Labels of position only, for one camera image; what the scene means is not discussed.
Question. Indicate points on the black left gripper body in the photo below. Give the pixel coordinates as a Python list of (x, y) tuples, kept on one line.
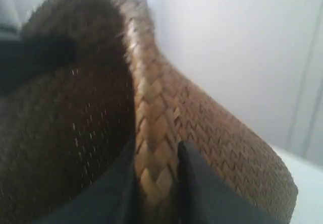
[(24, 58)]

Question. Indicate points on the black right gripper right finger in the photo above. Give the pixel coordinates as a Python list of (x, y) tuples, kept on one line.
[(205, 198)]

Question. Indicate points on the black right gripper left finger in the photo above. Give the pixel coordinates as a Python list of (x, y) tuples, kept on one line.
[(111, 199)]

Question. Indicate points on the brown woven wicker basket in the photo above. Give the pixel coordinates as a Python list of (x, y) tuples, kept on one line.
[(61, 130)]

